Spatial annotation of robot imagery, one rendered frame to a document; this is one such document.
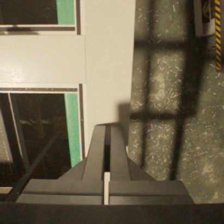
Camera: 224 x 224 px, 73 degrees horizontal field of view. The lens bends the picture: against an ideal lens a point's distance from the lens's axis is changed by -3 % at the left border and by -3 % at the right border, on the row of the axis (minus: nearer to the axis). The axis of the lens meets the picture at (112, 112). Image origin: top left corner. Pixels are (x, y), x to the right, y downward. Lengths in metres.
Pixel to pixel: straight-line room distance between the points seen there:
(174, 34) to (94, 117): 1.05
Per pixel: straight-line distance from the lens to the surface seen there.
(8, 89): 0.24
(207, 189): 1.77
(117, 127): 0.15
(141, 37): 1.11
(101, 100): 0.15
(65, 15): 0.23
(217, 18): 0.96
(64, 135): 1.20
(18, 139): 0.68
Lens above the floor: 1.08
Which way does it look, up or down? 73 degrees down
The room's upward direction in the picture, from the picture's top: 178 degrees clockwise
